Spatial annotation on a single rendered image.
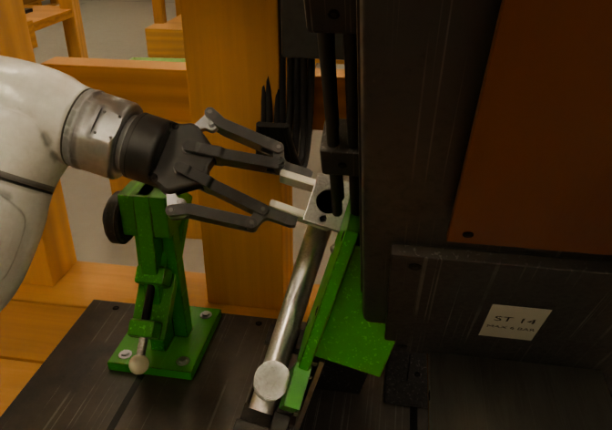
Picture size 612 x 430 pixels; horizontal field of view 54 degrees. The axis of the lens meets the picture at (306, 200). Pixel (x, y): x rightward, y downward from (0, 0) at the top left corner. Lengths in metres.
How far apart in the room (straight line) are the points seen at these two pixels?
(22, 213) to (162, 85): 0.42
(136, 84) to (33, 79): 0.37
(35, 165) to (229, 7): 0.35
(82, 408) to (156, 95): 0.50
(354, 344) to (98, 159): 0.33
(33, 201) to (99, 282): 0.52
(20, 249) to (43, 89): 0.17
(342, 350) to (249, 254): 0.43
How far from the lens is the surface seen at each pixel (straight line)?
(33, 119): 0.68
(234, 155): 0.66
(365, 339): 0.60
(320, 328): 0.58
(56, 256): 1.21
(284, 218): 0.64
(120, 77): 1.06
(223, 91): 0.90
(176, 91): 1.02
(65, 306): 1.15
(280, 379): 0.64
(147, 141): 0.65
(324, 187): 0.64
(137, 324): 0.88
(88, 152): 0.67
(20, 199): 0.69
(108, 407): 0.91
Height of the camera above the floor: 1.53
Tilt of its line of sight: 27 degrees down
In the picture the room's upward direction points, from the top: straight up
